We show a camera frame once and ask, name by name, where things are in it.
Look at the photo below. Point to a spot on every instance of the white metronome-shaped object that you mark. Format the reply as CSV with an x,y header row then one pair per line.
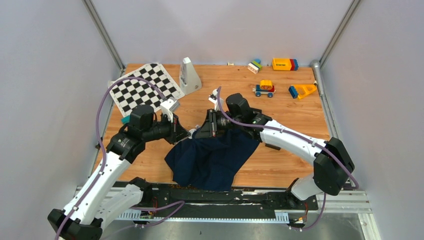
x,y
189,80

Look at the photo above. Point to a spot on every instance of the yellow red blue brick box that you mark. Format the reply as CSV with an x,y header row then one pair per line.
x,y
285,64

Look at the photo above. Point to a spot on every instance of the orange blue toy ramp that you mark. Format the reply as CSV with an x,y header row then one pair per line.
x,y
300,91

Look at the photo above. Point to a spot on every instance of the teal block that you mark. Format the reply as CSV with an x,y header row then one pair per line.
x,y
125,120

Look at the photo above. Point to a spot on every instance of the black square frame box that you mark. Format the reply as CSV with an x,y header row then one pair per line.
x,y
272,147

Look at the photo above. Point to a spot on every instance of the checkerboard calibration mat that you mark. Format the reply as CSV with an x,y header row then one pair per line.
x,y
131,93

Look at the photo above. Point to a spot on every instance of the white green blue brick stack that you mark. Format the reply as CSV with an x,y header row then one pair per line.
x,y
255,66

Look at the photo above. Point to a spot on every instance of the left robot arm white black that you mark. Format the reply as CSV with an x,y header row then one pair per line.
x,y
87,215

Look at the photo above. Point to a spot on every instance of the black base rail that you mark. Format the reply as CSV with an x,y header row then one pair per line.
x,y
237,203

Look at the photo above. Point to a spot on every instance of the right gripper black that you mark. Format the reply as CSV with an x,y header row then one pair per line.
x,y
209,129

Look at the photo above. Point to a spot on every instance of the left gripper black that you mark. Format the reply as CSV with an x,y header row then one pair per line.
x,y
177,132

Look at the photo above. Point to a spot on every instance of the toy car with yellow top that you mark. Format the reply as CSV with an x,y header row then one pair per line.
x,y
265,87

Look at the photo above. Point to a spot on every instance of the navy blue garment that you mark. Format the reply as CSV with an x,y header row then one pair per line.
x,y
210,163

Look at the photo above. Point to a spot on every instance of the grey metal pipe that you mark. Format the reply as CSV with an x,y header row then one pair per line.
x,y
316,68

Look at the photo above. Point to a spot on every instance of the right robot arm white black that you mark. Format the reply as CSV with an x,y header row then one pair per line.
x,y
331,162

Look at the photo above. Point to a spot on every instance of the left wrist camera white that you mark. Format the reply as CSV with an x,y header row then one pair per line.
x,y
168,107

